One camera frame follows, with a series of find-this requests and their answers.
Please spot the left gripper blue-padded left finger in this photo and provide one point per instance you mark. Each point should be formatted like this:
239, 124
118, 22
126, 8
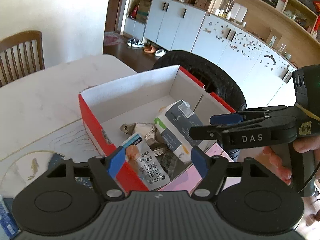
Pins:
104, 171

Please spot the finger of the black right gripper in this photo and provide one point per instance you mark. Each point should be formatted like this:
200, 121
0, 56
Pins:
240, 116
212, 132

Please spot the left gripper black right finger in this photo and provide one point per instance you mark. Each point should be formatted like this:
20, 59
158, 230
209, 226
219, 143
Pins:
212, 171

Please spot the white pouch with photo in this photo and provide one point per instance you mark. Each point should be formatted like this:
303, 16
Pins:
142, 160

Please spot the white navy snack bag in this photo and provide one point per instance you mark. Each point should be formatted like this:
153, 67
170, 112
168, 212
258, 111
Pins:
173, 123

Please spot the person's right hand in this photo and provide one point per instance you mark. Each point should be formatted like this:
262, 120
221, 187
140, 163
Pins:
301, 145

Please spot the black padded chair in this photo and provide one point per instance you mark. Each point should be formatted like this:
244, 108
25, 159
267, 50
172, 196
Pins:
213, 78

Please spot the white tall storage cabinet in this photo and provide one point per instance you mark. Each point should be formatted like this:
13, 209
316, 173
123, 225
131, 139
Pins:
262, 74

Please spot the grey triangular wrapped packet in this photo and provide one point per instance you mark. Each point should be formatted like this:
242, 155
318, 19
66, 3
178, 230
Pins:
149, 133

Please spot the red white cardboard box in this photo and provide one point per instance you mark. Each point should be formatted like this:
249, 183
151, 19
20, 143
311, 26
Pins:
138, 98

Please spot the blue white snack packet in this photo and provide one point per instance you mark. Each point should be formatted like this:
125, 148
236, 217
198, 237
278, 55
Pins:
9, 228

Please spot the pair of sneakers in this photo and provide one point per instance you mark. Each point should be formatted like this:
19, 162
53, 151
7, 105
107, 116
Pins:
135, 43

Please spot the brown wooden chair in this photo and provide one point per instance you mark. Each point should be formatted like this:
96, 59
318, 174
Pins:
21, 55

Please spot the dark wooden door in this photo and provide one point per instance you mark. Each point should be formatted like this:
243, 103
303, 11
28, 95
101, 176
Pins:
113, 15

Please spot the wooden wall shelving unit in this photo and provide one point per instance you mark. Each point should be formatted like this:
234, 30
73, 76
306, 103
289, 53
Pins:
290, 21

